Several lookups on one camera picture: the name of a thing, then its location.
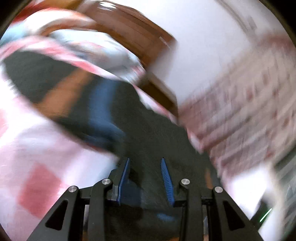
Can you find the light blue floral pillow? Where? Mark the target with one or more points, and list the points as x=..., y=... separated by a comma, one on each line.
x=103, y=51

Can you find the black striped knit sweater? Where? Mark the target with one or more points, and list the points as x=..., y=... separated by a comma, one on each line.
x=155, y=154

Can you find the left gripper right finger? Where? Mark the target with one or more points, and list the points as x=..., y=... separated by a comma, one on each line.
x=207, y=208

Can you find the wooden headboard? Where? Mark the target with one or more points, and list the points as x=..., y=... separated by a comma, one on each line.
x=130, y=28

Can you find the pink floral pillow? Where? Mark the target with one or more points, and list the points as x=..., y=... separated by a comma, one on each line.
x=49, y=20

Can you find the floral pink curtain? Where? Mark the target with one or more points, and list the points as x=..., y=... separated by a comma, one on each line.
x=247, y=117

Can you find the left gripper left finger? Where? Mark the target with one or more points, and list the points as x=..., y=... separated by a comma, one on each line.
x=64, y=221

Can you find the brown wooden nightstand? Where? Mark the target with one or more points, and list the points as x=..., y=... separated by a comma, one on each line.
x=157, y=90

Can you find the pink checkered bed sheet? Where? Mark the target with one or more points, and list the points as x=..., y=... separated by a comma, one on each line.
x=39, y=159

